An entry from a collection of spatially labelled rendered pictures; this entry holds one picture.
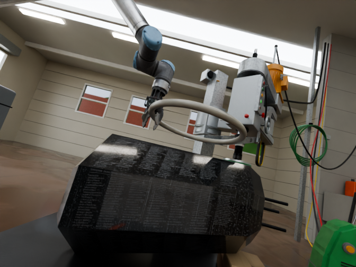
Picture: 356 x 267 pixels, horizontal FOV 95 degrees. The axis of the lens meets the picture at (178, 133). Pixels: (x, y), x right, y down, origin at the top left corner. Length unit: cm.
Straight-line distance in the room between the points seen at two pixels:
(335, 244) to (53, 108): 941
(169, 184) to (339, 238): 157
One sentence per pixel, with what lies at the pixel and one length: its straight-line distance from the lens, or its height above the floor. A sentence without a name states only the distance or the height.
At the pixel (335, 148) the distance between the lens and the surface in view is 405.
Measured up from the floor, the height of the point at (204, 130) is 119.
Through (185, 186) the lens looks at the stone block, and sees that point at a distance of 98.
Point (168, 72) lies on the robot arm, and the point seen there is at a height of 118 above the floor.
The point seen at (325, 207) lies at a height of 60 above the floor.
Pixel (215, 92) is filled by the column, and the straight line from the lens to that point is 223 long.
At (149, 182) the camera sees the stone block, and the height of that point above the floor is 59.
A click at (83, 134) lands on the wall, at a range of 840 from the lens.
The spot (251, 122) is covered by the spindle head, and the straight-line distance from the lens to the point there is 133.
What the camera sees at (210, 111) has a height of 94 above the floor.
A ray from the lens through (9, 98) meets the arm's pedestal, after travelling 84.
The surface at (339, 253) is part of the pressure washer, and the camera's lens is 212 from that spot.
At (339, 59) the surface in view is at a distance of 478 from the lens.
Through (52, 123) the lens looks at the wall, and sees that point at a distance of 918.
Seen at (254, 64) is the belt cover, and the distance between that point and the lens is 154.
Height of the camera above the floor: 74
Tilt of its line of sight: 10 degrees up
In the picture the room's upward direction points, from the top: 14 degrees clockwise
